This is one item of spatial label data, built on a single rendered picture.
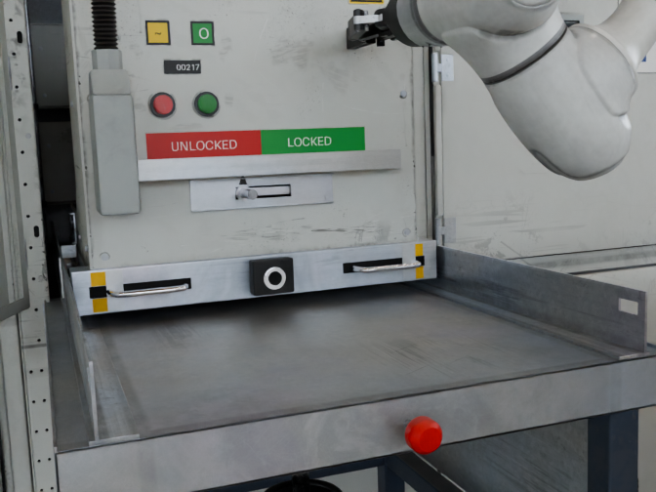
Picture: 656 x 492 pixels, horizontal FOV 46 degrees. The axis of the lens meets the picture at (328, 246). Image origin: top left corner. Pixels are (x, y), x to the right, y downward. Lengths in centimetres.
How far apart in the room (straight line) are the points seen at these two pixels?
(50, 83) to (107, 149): 97
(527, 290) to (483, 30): 38
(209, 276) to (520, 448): 49
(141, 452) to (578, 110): 54
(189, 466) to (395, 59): 72
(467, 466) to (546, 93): 65
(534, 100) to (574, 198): 82
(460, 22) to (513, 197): 78
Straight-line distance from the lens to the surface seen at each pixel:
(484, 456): 123
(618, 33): 91
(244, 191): 108
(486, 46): 82
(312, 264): 114
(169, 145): 109
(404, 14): 92
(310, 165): 110
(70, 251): 140
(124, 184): 98
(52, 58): 194
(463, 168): 150
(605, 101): 86
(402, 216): 121
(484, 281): 113
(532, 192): 158
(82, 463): 68
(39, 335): 134
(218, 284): 111
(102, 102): 98
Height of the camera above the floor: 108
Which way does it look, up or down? 7 degrees down
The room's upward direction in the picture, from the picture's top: 2 degrees counter-clockwise
